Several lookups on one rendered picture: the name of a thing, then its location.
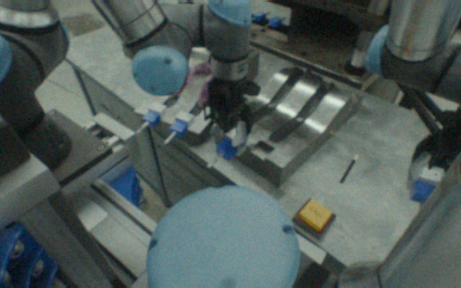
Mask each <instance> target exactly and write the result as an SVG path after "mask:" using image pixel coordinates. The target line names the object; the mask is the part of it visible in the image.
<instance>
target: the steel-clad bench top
mask: <svg viewBox="0 0 461 288"><path fill-rule="evenodd" d="M250 48H251V49H255V50H258V51H260V59H259V68H258V75H256V78H255V79H253V82H255V83H256V84H258V85H259V86H260V87H262V88H261V90H260V92H259V94H260V93H261V92H262V90H263V89H264V88H265V87H266V85H267V84H268V83H269V81H270V80H271V79H272V78H273V76H274V75H276V73H277V72H278V71H280V70H282V69H283V68H289V69H291V68H296V67H298V68H300V69H301V70H303V72H306V70H307V69H306V68H303V67H301V66H300V65H297V64H293V63H292V62H290V61H286V60H284V59H283V58H279V57H276V56H275V55H271V54H270V53H267V52H266V51H262V50H260V49H258V48H254V47H253V46H250ZM66 58H67V59H68V60H70V61H71V62H72V63H74V64H75V65H76V66H79V68H80V69H82V70H83V71H85V72H86V73H88V74H89V76H91V77H93V78H94V79H95V80H97V81H98V82H99V83H100V84H102V85H103V86H104V87H107V89H109V90H110V91H112V92H113V93H114V94H116V95H117V96H118V97H120V98H121V99H122V100H123V101H125V102H126V103H127V104H129V105H131V107H134V109H135V110H136V109H137V108H138V107H140V106H141V104H143V103H144V102H145V101H147V100H148V98H151V96H152V95H151V94H148V93H147V92H145V91H143V90H142V89H141V88H139V87H138V85H137V84H136V82H135V81H134V77H133V74H132V62H133V61H132V60H130V58H128V57H126V56H124V54H123V47H122V45H121V42H120V41H119V39H118V38H117V37H116V35H115V33H113V32H112V30H111V29H110V27H109V26H108V27H106V28H102V29H98V30H95V31H93V32H91V33H86V34H84V35H82V36H77V37H75V38H72V39H70V48H69V50H68V53H67V56H66ZM311 72H312V73H313V74H316V75H319V76H320V77H323V81H327V82H329V83H330V84H331V81H332V82H333V83H334V84H335V85H336V86H338V87H341V88H344V89H345V90H349V91H351V92H353V93H354V94H355V93H356V94H358V95H360V96H362V97H364V99H363V100H362V103H361V107H360V108H359V110H358V111H357V113H356V114H354V116H353V117H351V118H350V120H348V121H347V123H346V124H343V126H342V127H340V129H339V130H337V131H336V137H334V136H332V137H330V138H329V140H327V141H326V143H325V144H323V145H322V147H320V148H319V150H317V151H316V152H315V153H314V154H313V155H312V157H310V158H309V160H307V161H306V162H305V163H304V164H303V165H302V166H301V167H300V168H299V169H298V170H296V171H295V173H293V174H292V176H290V177H289V179H287V180H286V181H285V183H283V184H282V186H280V187H279V188H277V187H276V186H274V185H272V183H270V182H269V181H267V180H266V179H264V178H262V176H259V175H258V174H257V173H256V172H254V171H252V169H249V168H248V167H247V166H245V165H244V164H242V163H240V162H239V161H238V160H237V159H235V158H231V159H230V160H229V161H227V159H224V158H220V159H219V160H218V161H217V162H216V163H214V165H213V167H214V168H215V169H217V170H218V171H219V172H221V173H222V174H223V175H225V176H227V178H228V179H230V180H231V181H233V182H234V183H236V185H239V186H242V187H246V188H249V189H253V190H256V191H258V192H261V193H262V194H264V195H267V196H268V197H269V198H270V199H272V200H273V201H275V202H276V203H277V204H278V205H279V206H280V207H281V208H282V209H283V210H284V211H285V213H286V214H287V216H289V219H290V220H291V222H292V223H293V227H294V228H295V229H296V230H298V231H300V233H303V235H304V236H306V237H308V238H309V239H310V240H312V241H313V242H314V243H315V244H317V245H318V246H319V247H321V248H322V249H324V251H327V253H328V254H331V256H333V257H334V258H336V259H337V260H338V261H340V262H341V263H342V264H343V265H345V266H346V267H348V265H351V264H352V263H354V262H355V261H364V260H374V261H383V260H384V259H385V258H386V256H387V255H388V254H389V252H390V251H391V249H392V248H393V246H394V245H395V244H396V243H397V241H398V239H399V238H400V236H401V235H402V234H403V233H404V231H405V230H406V228H407V226H408V225H409V224H410V222H411V221H412V220H413V218H414V217H415V215H417V212H418V211H419V208H420V203H418V202H416V201H411V200H410V191H407V190H406V186H407V180H406V178H407V172H408V168H409V165H410V160H411V159H412V156H413V151H414V149H415V147H416V146H417V144H418V143H420V142H421V140H424V139H425V138H426V137H428V135H429V134H431V133H430V132H429V130H428V128H427V127H426V126H425V125H424V123H423V122H422V120H421V118H420V117H419V116H418V115H417V113H415V112H413V111H411V110H407V109H405V108H403V107H401V106H398V105H396V104H394V103H390V102H388V101H386V100H382V99H381V98H378V97H375V96H373V95H371V94H369V93H365V92H364V91H361V90H358V89H356V88H354V87H351V86H348V85H347V84H343V83H340V82H339V81H337V80H333V79H331V78H330V77H326V76H323V75H322V74H318V73H316V72H314V71H311ZM174 138H175V139H176V140H178V141H179V142H180V143H181V144H183V145H184V146H185V147H188V149H189V150H191V151H192V152H194V153H195V154H197V155H198V156H200V157H201V159H204V161H206V162H207V163H211V161H212V160H213V159H214V157H215V156H217V154H216V147H217V146H216V145H215V143H214V134H209V136H208V137H207V138H206V140H204V142H203V144H201V146H200V145H198V144H194V143H192V142H189V141H188V140H183V139H181V138H178V137H174ZM356 154H358V155H359V157H358V158H357V160H356V162H355V163H354V166H353V167H352V168H351V170H350V173H349V174H348V175H347V177H346V179H345V180H344V182H343V183H340V180H341V178H342V177H343V174H344V173H345V172H346V170H347V168H348V167H349V165H350V163H351V161H352V160H353V159H354V156H355V155H356ZM309 198H311V199H313V200H316V202H318V203H320V204H321V205H323V207H326V208H327V209H328V210H330V211H332V212H333V213H334V214H335V215H337V217H336V219H335V220H334V222H333V223H332V224H331V225H330V227H329V228H328V229H327V231H326V232H325V233H324V235H323V236H322V237H321V238H320V240H317V239H316V238H315V237H313V236H312V235H311V234H310V233H308V232H307V231H306V230H303V228H301V227H300V226H298V225H297V224H296V223H294V222H293V221H292V219H293V216H294V215H295V214H296V212H297V211H298V210H299V209H300V208H301V207H302V206H303V204H304V203H306V201H307V200H309Z"/></svg>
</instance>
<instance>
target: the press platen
mask: <svg viewBox="0 0 461 288"><path fill-rule="evenodd" d="M291 1H294V2H297V3H303V4H305V5H308V6H314V7H316V8H319V9H325V10H327V11H330V12H335V13H338V14H341V15H345V16H346V17H348V18H349V19H350V20H351V21H352V22H354V23H355V25H358V26H359V29H362V30H363V31H366V32H379V31H380V29H381V28H383V27H384V26H386V25H387V20H388V18H389V17H388V15H387V10H386V9H387V8H390V7H391V5H392V1H393V0H389V1H388V2H387V7H386V9H385V11H384V13H383V15H371V14H369V13H368V12H367V10H368V8H369V5H370V1H371V0H291Z"/></svg>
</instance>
